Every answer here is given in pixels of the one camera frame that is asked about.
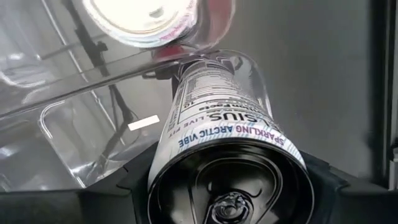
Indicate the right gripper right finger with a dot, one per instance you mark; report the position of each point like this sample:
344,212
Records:
325,186

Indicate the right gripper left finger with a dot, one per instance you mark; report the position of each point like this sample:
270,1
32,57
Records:
140,174

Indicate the white blue Celsius can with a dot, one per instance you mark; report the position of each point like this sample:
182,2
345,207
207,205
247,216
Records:
224,124

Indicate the raspberry lime soda can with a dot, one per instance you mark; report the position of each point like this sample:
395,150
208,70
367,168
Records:
140,18

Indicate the white tape strip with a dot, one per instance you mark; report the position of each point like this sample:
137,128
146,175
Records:
144,122

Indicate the clear plastic bin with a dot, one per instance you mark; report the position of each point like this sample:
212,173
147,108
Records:
77,140
37,46

